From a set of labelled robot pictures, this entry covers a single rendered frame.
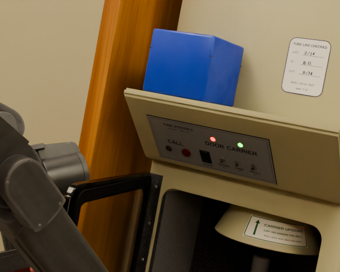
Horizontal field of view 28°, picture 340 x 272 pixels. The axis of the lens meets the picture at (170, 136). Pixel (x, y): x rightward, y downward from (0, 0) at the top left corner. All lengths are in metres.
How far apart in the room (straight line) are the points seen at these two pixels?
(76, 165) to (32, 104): 0.90
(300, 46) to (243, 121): 0.16
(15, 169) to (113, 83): 0.49
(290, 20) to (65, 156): 0.37
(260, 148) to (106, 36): 0.30
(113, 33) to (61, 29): 0.75
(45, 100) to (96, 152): 0.76
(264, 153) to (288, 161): 0.03
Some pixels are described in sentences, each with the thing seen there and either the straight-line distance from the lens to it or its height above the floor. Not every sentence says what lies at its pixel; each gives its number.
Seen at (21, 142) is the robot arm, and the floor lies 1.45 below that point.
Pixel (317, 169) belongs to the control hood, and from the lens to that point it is 0.89.
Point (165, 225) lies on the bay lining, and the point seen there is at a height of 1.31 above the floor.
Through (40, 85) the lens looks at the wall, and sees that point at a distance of 1.79.
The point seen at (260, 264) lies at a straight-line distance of 1.10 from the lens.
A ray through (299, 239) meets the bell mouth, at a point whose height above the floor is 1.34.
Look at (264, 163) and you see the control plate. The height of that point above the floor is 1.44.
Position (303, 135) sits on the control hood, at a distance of 0.86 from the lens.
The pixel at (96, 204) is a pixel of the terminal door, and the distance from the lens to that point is 0.85.
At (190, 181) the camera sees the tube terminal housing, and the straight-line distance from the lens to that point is 1.04.
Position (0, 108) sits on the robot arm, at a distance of 0.92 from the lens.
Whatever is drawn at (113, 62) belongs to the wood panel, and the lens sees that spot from 1.03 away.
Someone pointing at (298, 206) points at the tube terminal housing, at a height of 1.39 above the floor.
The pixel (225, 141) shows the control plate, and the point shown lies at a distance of 0.92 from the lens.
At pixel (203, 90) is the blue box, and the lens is 0.91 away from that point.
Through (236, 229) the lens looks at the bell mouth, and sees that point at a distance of 1.03.
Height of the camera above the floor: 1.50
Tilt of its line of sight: 3 degrees down
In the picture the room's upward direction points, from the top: 11 degrees clockwise
